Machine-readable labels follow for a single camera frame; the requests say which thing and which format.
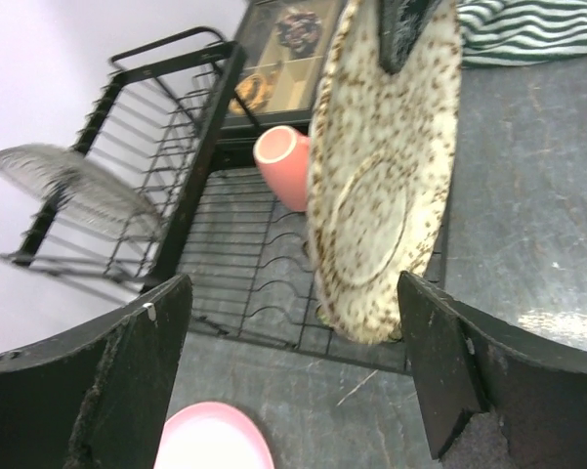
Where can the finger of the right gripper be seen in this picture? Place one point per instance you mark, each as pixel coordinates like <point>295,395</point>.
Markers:
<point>400,25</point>

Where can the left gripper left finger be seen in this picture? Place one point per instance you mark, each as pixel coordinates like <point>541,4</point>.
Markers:
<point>96,395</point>

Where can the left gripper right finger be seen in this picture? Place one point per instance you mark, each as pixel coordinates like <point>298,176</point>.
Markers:
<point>491,395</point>

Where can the pink plate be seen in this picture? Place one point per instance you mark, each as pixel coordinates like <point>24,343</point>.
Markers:
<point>212,435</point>

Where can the speckled cream plate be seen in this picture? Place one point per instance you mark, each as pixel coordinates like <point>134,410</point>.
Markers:
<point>382,148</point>

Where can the grey glass plate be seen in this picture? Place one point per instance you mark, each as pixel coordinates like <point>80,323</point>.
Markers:
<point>80,189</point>

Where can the striped green white towel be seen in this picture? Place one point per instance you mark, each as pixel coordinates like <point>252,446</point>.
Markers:
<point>521,33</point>

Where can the dark floral fabric piece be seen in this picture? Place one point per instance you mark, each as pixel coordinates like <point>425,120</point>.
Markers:
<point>299,31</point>

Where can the black compartment display box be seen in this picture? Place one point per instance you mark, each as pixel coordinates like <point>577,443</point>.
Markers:
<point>276,90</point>

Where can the pink mug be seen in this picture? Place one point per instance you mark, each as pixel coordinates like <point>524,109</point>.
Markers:
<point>282,155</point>

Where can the black wire dish rack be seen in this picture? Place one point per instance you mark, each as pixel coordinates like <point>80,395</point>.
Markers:
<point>161,124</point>

